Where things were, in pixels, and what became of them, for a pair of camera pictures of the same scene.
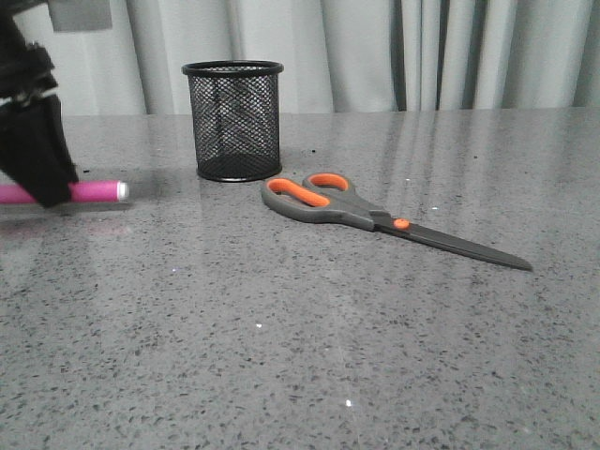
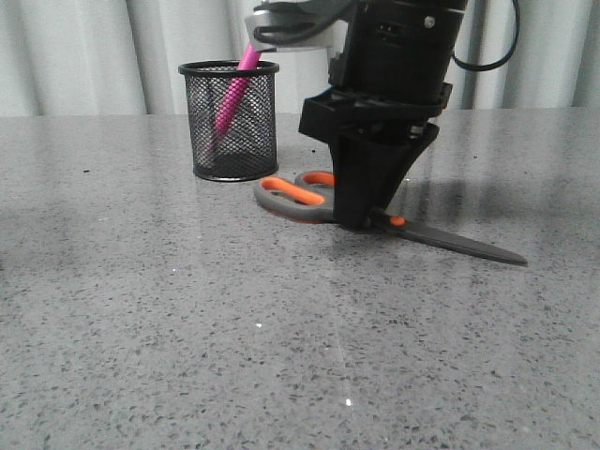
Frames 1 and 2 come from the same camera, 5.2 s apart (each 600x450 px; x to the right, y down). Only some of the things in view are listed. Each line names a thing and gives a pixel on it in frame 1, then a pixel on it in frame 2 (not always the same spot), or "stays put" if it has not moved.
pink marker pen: x=85 y=191 -> x=237 y=88
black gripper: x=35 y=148 -> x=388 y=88
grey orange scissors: x=329 y=197 stays put
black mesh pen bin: x=235 y=111 stays put
